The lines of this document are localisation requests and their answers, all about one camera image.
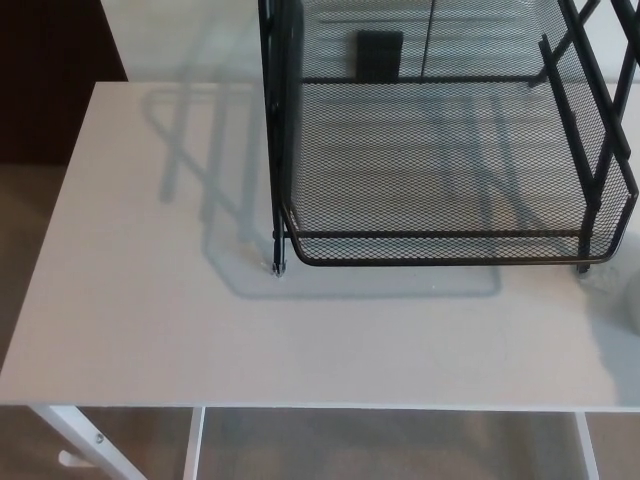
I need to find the black mesh file tray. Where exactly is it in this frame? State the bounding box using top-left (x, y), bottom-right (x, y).
top-left (256, 0), bottom-right (640, 278)

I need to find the black rectangular block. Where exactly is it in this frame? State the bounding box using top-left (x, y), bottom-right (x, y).
top-left (355, 30), bottom-right (404, 81)

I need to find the dark brown wooden cabinet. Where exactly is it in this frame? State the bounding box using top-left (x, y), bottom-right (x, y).
top-left (0, 0), bottom-right (130, 164)

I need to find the thin black cable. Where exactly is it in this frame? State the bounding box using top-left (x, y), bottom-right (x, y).
top-left (425, 0), bottom-right (433, 79)

